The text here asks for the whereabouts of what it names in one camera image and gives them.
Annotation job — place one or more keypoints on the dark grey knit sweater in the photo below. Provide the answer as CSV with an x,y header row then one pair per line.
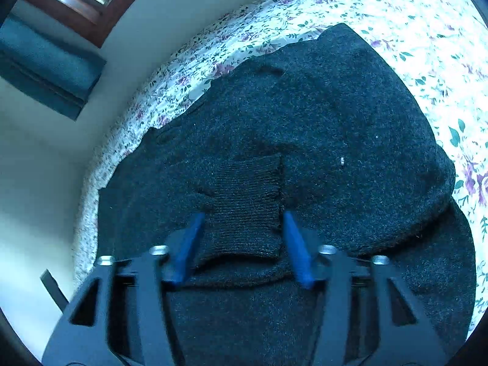
x,y
305,141

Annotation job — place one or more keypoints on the black power strip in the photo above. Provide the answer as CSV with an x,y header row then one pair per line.
x,y
55,289

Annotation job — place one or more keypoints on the floral bed sheet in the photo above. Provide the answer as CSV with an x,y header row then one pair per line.
x,y
419,45

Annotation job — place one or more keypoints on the wooden framed window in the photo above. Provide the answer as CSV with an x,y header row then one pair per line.
x,y
76,0

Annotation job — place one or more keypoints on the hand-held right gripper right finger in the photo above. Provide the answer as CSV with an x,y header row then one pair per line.
x,y
298,253

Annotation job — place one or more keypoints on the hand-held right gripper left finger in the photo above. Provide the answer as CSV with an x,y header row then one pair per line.
x,y
187,249

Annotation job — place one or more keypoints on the teal folded roman blind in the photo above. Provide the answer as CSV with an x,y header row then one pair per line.
x,y
42,66

